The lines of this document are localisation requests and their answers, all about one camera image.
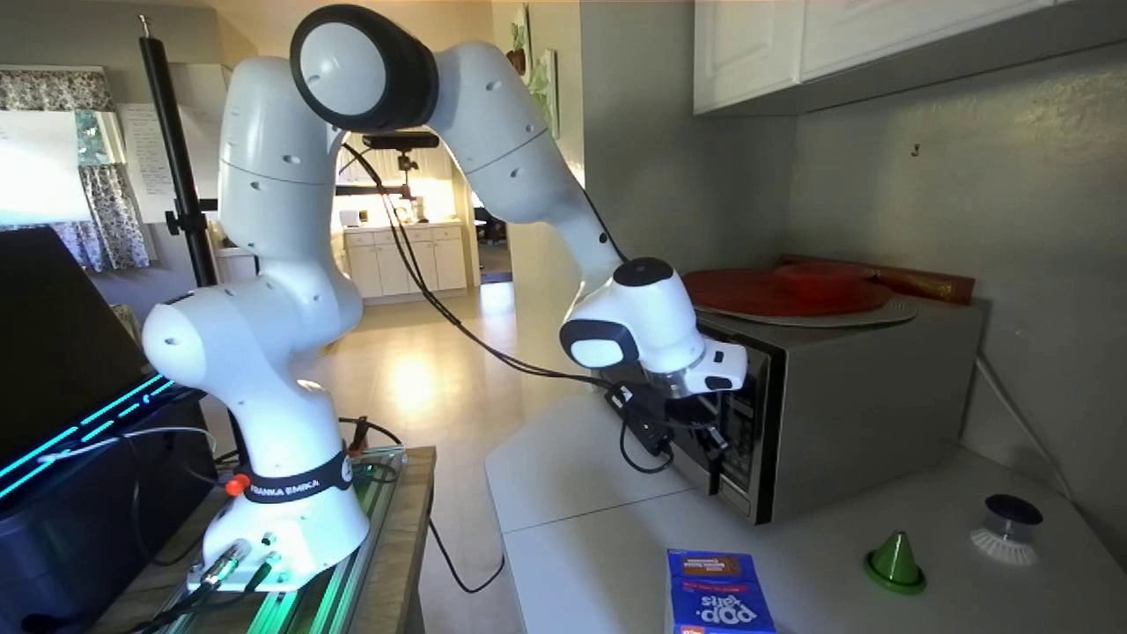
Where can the robot mounting table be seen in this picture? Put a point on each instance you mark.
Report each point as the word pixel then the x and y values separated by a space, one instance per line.
pixel 393 551

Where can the red round mat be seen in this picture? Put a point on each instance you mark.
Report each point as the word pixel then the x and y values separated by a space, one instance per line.
pixel 761 294

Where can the blue printed box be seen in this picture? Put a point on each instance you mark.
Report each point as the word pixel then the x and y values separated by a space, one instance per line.
pixel 721 594

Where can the background kitchen counter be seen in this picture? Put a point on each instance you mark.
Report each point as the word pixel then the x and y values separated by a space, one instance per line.
pixel 428 260

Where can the red bowl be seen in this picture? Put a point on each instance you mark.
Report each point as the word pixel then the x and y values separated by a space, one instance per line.
pixel 823 275

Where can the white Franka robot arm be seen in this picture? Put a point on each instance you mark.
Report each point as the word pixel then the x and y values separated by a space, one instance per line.
pixel 283 445

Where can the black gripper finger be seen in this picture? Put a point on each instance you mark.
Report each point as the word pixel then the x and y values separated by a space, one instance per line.
pixel 735 431
pixel 711 461

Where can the wall decoration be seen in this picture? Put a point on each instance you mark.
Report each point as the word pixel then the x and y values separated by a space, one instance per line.
pixel 541 81

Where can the black monitor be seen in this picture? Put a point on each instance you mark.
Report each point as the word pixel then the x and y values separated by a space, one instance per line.
pixel 59 341

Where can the white wall cabinets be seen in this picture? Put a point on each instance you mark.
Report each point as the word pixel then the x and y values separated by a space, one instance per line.
pixel 752 47

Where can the black camera stand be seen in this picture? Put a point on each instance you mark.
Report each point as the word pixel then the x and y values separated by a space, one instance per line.
pixel 176 154

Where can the small jar with dark lid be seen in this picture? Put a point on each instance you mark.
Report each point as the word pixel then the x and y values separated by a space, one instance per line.
pixel 1007 529

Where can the stainless steel microwave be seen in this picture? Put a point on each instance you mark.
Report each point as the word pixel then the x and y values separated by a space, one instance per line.
pixel 866 401

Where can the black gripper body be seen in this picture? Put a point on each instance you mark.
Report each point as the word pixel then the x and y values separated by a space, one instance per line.
pixel 701 412

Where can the green cone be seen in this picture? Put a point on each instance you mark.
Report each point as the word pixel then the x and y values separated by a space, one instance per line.
pixel 894 564

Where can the black box with cyan light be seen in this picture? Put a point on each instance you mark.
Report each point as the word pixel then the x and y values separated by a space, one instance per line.
pixel 83 529

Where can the patterned curtain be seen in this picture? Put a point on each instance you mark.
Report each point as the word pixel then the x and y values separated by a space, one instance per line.
pixel 118 214

